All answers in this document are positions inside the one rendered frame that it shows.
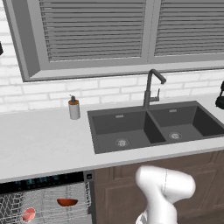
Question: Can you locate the brown cupboard door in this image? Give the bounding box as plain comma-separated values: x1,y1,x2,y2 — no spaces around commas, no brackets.
94,152,224,224

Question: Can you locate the black dishwasher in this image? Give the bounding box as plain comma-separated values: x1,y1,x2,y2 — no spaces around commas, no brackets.
0,170,96,224

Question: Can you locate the brown bowl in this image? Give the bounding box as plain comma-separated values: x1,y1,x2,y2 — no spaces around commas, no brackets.
56,198,79,207

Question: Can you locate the red cup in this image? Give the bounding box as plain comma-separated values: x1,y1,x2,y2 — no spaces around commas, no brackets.
22,206,37,223

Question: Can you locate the grey soap dispenser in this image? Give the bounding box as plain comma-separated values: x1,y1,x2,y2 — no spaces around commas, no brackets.
67,94,81,121

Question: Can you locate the dark grey double sink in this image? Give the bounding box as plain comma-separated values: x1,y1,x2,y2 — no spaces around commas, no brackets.
87,101,224,155

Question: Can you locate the dark grey tap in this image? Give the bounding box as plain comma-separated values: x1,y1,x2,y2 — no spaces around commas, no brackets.
143,68,167,110

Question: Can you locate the grey window with blinds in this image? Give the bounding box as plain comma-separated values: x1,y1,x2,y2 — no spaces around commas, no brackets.
2,0,224,83

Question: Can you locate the black appliance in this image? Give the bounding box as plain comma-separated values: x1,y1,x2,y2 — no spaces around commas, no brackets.
214,80,224,110

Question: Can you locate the wire dishwasher rack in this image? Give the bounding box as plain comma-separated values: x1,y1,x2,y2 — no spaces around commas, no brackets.
0,181,92,224

